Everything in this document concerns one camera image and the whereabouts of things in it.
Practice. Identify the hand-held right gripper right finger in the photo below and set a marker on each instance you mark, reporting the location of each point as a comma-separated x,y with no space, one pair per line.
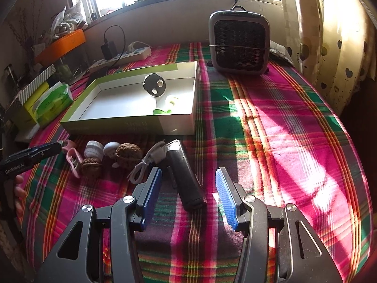
226,197

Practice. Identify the black round disc with white dots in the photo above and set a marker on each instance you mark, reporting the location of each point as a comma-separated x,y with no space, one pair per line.
151,84

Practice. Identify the yellow box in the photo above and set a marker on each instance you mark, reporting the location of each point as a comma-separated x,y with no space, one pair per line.
31,106

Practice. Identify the green white plastic clip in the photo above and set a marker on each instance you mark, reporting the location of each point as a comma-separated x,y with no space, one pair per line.
170,101

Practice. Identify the heart print curtain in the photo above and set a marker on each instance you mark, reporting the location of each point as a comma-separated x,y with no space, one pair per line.
332,50

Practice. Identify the white power strip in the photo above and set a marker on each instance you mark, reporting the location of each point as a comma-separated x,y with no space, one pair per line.
138,53

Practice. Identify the brown walnut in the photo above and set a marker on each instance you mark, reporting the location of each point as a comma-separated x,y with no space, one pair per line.
92,168
127,154

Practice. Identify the person's left hand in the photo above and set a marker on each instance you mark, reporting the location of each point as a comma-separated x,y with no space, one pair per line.
20,193

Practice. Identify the orange box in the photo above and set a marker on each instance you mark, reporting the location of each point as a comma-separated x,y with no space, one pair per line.
61,44

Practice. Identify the striped box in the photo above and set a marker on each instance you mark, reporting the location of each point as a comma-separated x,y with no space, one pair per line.
38,81

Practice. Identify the black rectangular device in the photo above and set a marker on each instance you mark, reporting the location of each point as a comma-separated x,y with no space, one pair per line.
187,177

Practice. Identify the grey portable fan heater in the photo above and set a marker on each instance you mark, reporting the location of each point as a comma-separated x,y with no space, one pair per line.
238,41

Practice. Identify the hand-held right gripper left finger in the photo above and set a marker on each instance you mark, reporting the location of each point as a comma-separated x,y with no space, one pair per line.
153,188

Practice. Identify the green tissue pack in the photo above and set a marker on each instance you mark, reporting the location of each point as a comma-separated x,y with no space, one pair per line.
54,103

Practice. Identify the black charger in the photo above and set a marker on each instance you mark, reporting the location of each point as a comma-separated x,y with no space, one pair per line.
107,50

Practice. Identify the pink clip with mint pad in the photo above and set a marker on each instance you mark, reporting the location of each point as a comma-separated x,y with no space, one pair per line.
72,156

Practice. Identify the white plastic bag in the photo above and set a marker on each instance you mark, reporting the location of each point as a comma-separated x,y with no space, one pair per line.
66,20

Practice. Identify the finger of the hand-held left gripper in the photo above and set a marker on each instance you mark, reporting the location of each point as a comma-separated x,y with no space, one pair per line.
53,148

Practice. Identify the green white cardboard box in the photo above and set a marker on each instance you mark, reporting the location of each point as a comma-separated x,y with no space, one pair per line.
123,103

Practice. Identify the white plug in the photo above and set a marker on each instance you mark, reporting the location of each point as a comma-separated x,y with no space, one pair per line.
133,47

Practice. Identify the plaid tablecloth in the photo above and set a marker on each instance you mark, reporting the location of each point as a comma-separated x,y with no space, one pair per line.
265,153

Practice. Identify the white round jar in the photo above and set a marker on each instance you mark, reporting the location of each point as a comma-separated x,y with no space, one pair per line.
93,150

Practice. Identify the pink plastic clip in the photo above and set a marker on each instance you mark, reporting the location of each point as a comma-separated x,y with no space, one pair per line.
69,144

